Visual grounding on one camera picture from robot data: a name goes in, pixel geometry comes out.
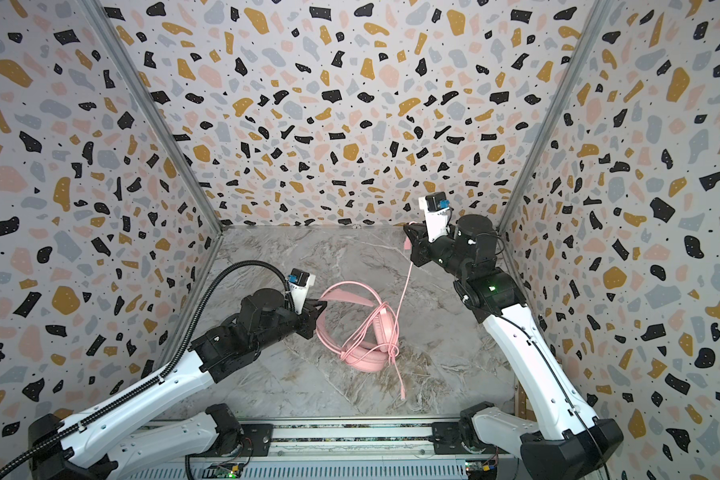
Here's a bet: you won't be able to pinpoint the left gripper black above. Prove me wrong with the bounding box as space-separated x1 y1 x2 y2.
255 297 330 354

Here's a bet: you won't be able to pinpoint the pink headphone cable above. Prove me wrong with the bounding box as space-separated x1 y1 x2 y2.
335 236 418 401

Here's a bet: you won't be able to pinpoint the pink headphones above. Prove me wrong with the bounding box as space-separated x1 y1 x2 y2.
316 281 400 373

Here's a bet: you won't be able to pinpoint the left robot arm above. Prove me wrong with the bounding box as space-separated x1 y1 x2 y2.
29 288 327 479

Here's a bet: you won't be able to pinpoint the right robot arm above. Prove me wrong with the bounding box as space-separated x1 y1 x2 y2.
403 214 624 479

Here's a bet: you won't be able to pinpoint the left circuit board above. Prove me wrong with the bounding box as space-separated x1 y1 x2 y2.
206 463 244 479

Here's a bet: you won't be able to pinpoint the circuit board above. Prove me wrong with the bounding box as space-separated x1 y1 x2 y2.
206 463 244 479
465 460 498 480

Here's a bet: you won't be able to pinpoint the right circuit board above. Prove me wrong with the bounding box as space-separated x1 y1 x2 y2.
465 460 498 480

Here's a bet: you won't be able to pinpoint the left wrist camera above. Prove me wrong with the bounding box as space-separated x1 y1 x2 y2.
287 268 315 314

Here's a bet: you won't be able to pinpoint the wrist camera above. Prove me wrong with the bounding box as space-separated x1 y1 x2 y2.
287 268 315 314
419 192 451 243

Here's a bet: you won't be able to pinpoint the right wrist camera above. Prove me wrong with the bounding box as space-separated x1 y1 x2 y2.
419 192 451 243

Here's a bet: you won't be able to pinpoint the black corrugated cable conduit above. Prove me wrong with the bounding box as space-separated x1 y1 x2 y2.
0 260 292 480

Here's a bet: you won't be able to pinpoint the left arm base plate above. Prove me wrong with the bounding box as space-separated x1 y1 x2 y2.
203 423 274 457

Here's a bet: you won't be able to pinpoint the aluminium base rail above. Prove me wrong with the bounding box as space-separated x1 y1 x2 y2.
125 418 517 463

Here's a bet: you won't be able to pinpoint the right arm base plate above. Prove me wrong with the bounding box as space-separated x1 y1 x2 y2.
431 421 493 455

